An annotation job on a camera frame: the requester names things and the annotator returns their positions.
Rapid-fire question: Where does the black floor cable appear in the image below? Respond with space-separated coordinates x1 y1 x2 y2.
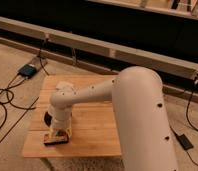
0 39 50 153

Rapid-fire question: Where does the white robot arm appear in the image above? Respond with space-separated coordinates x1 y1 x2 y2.
48 67 178 171

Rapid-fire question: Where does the white folded cloth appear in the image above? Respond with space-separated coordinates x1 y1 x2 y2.
56 81 74 90

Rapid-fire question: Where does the black power brick right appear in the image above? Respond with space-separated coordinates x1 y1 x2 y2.
175 134 193 151

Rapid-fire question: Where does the dark brown saucer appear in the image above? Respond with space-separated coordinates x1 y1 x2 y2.
44 112 52 127

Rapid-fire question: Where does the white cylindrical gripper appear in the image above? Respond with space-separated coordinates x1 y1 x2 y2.
48 105 72 136

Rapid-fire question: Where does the small wooden table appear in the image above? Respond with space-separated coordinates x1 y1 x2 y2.
22 75 121 158

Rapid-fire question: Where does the long wooden beam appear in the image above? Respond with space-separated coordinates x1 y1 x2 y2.
0 17 198 79

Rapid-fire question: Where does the dark rectangular eraser block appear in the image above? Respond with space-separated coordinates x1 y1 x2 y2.
44 133 69 146

